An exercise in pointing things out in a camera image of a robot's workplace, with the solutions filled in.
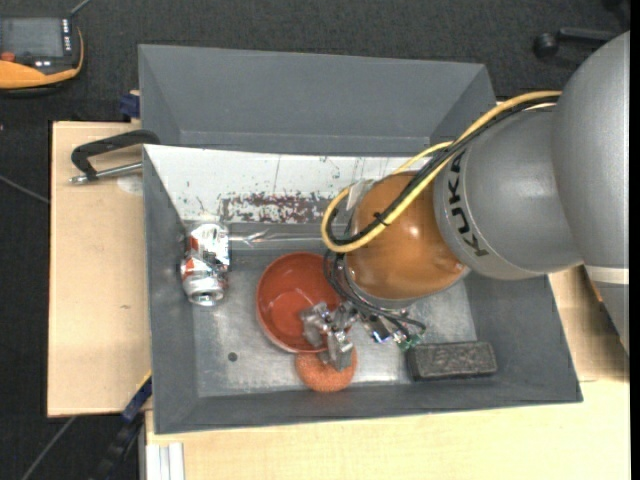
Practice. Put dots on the red bowl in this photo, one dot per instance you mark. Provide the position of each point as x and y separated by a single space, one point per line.
285 298

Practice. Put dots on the round orange sponge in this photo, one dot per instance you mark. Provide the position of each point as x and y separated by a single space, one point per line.
317 375

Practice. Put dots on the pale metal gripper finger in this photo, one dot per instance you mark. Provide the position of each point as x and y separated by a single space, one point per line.
315 324
341 350

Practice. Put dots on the crushed red and white can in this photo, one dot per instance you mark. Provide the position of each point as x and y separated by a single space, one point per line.
205 260

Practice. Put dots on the pale wood flat board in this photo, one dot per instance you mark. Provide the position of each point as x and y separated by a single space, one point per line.
95 278

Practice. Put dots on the grey metal bin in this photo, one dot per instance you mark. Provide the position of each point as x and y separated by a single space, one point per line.
300 98

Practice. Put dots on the dark green flat block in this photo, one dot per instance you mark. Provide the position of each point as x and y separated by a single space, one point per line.
452 360

